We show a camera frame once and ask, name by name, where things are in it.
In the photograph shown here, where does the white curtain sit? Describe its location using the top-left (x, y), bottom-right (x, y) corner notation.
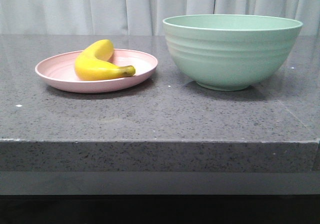
top-left (0, 0), bottom-right (320, 36)

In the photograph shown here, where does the green ribbed bowl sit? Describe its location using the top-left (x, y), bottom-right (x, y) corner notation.
top-left (163, 14), bottom-right (303, 91)

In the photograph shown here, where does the pink plate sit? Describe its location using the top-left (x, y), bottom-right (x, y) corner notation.
top-left (35, 49), bottom-right (158, 94)

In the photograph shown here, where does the yellow banana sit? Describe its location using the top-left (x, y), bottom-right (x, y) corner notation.
top-left (74, 40), bottom-right (136, 81)

